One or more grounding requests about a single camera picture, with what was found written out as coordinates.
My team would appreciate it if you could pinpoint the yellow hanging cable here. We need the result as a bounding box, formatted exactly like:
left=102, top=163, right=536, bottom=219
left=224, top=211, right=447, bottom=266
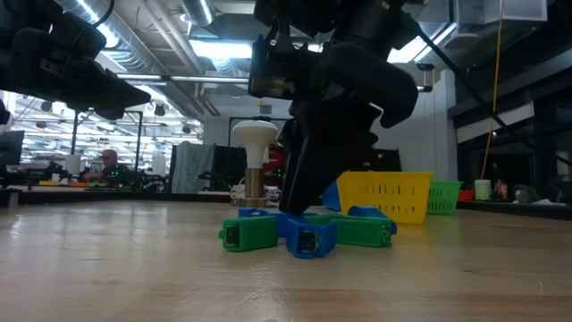
left=480, top=0, right=504, bottom=180

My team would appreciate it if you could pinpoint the long LED light bar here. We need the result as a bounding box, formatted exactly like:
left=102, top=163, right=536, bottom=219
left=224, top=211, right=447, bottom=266
left=114, top=62, right=433, bottom=93

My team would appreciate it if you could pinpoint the white cup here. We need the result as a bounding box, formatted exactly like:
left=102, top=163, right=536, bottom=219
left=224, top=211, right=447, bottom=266
left=474, top=178, right=492, bottom=201

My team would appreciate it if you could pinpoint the white lamp cable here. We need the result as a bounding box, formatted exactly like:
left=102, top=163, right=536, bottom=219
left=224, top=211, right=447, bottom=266
left=229, top=182, right=287, bottom=205

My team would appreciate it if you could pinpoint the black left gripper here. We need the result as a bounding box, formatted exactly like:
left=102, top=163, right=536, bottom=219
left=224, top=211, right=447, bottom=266
left=0, top=13, right=152, bottom=121

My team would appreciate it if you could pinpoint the blue plastic basket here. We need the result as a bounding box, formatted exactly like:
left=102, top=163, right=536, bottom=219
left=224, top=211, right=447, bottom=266
left=320, top=180, right=343, bottom=212

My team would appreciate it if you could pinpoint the black background frame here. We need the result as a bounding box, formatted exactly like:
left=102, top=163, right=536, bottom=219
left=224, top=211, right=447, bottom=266
left=70, top=106, right=145, bottom=174

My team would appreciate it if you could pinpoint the black monitor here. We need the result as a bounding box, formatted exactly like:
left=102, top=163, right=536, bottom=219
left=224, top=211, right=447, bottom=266
left=0, top=129, right=26, bottom=167

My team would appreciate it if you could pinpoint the person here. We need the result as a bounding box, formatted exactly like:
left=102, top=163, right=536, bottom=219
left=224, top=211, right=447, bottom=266
left=263, top=142, right=290, bottom=189
left=82, top=148, right=135, bottom=184

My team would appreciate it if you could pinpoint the yellow plastic basket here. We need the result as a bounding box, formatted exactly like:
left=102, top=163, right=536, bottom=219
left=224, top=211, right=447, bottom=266
left=335, top=171, right=435, bottom=225

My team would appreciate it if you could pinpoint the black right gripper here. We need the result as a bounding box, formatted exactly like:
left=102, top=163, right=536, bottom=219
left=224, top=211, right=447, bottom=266
left=279, top=42, right=420, bottom=216

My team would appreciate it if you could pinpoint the green plastic basket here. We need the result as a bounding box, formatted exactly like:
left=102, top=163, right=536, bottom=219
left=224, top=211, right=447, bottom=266
left=426, top=180, right=464, bottom=216

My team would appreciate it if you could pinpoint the white brass mushroom lamp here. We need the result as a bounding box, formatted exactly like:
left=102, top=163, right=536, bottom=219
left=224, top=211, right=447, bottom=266
left=231, top=119, right=279, bottom=208

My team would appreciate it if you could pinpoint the grey hanging cloth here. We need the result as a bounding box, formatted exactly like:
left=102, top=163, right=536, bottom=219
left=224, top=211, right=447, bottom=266
left=172, top=140, right=215, bottom=194

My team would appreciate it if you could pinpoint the black cabinet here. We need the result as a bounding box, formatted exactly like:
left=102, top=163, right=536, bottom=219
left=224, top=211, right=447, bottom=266
left=368, top=147, right=403, bottom=174

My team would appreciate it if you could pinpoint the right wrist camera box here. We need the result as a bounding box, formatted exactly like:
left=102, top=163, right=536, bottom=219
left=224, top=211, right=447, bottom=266
left=248, top=34, right=315, bottom=101

